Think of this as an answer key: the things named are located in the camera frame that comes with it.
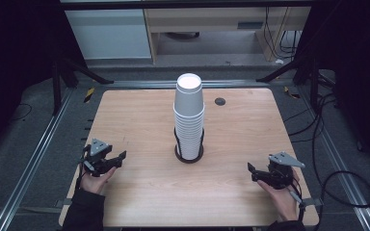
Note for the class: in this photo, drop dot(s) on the light wooden desk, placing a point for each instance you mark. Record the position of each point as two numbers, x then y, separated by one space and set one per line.
205 19

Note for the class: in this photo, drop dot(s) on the yellow black tape strip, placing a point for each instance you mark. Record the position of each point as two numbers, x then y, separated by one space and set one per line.
289 93
89 94

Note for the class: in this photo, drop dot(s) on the white cabinet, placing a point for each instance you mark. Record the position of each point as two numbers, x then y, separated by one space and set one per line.
109 35

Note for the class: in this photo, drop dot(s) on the dark round object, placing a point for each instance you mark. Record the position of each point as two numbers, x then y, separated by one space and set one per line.
183 35

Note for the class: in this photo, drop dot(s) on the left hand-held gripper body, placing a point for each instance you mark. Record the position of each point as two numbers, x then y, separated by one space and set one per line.
98 160

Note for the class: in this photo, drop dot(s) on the stack of white paper cups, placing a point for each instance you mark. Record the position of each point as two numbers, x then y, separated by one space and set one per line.
189 128

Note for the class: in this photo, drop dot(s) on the grey tape piece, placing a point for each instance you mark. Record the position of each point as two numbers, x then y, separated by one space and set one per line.
313 202
66 202

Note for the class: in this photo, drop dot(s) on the black metal stand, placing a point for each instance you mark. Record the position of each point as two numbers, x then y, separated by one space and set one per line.
56 86
313 83

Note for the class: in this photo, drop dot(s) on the black round table grommet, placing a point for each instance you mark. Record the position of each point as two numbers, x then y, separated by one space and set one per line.
220 101

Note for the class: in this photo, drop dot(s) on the metal floor rail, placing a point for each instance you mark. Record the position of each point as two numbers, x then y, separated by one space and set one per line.
343 173
29 170
141 84

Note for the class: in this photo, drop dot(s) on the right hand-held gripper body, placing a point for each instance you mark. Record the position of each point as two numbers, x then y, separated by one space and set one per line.
281 176

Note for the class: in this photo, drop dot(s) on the person's left hand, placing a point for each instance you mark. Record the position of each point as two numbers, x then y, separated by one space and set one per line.
93 184

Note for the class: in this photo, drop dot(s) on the person's right hand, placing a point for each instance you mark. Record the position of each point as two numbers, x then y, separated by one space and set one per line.
284 202

